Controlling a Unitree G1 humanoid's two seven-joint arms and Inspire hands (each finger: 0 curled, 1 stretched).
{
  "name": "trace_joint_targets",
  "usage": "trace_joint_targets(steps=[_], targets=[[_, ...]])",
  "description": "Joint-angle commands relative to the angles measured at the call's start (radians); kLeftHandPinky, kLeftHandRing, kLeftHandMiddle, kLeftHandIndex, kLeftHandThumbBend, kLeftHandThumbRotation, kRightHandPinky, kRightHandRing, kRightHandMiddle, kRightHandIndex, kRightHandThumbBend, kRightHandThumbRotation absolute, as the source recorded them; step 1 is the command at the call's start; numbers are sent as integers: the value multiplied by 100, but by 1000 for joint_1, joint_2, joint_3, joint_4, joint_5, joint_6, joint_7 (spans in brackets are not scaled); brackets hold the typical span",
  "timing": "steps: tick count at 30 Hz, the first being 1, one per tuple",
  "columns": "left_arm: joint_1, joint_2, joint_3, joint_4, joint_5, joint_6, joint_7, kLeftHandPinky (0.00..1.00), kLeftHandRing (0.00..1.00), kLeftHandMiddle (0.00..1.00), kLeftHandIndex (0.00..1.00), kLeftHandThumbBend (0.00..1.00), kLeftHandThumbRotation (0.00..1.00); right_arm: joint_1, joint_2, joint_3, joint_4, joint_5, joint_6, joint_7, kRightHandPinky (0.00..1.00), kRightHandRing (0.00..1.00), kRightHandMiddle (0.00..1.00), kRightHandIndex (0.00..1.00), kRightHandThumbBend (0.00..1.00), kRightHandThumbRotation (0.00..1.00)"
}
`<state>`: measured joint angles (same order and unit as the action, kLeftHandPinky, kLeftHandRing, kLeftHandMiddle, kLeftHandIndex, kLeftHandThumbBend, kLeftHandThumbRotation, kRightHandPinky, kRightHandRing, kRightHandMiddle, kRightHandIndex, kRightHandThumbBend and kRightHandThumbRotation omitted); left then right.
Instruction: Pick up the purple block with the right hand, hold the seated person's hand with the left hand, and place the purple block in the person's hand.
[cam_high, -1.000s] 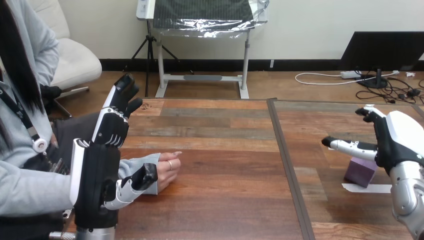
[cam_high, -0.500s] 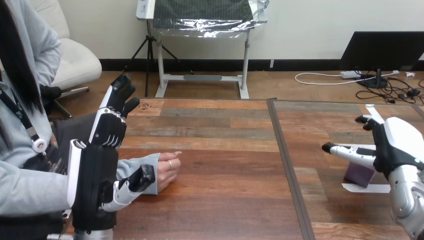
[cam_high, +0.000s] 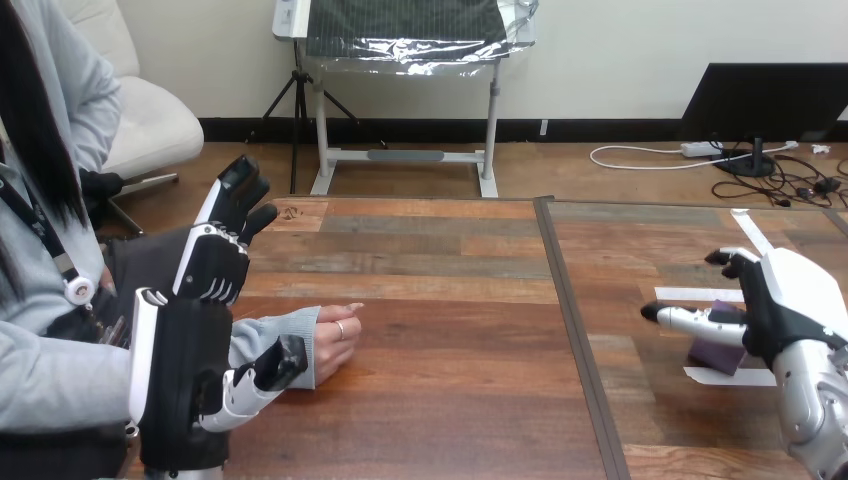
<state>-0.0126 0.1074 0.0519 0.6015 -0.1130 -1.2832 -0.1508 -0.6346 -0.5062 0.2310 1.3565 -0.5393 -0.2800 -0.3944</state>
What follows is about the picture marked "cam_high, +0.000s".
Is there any dark screen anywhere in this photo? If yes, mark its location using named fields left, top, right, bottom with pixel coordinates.
left=676, top=62, right=848, bottom=178

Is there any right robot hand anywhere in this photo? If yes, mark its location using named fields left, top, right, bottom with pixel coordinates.
left=640, top=246, right=848, bottom=371

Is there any person's forearm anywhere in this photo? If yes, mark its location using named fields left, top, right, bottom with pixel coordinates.
left=227, top=305, right=323, bottom=391

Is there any person's hand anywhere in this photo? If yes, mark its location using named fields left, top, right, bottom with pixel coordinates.
left=312, top=302, right=366, bottom=388

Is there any black tripod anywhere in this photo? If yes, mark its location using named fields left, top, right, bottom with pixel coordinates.
left=250, top=40, right=390, bottom=195

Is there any purple block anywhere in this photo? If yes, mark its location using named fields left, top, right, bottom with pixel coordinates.
left=687, top=299, right=750, bottom=378

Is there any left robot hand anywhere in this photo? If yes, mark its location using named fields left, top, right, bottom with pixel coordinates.
left=127, top=154, right=310, bottom=473

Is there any foil sheet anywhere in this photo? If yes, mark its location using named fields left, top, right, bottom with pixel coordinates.
left=303, top=0, right=541, bottom=77

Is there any white desk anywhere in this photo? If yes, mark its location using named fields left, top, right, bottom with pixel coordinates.
left=272, top=0, right=502, bottom=199

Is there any tangle of cables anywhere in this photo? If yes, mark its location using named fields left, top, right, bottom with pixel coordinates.
left=589, top=135, right=848, bottom=212

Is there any person's body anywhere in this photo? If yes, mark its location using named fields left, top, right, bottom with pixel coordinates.
left=0, top=0, right=200, bottom=480

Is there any white cushioned chair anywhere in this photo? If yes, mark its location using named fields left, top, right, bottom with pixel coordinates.
left=58, top=0, right=205, bottom=238

